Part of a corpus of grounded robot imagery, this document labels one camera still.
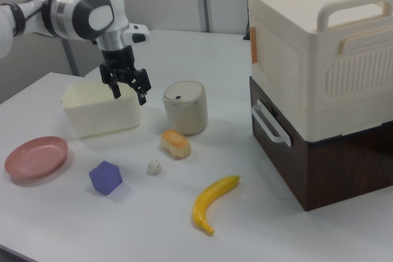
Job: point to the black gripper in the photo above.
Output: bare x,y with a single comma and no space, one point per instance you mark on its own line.
121,65

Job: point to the golden bread roll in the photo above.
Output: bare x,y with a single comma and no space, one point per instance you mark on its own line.
175,144

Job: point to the white paper ball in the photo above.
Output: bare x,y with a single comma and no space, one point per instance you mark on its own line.
154,167

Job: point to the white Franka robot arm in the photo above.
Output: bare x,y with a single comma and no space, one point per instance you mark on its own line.
76,16

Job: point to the white rectangular plastic bin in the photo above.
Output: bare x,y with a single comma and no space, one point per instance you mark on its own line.
102,113

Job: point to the beige cylindrical lidded bin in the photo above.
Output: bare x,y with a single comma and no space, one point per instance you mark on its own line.
185,108

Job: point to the purple cube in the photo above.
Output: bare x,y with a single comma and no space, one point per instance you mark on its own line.
106,182

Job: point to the pink plate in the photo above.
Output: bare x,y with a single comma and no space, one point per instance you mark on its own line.
36,156

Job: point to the yellow banana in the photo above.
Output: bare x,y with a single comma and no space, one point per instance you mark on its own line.
208,200

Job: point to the cream plastic storage box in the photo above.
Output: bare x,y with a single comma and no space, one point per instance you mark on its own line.
325,44

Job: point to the dark wooden drawer box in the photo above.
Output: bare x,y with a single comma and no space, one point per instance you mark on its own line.
331,167

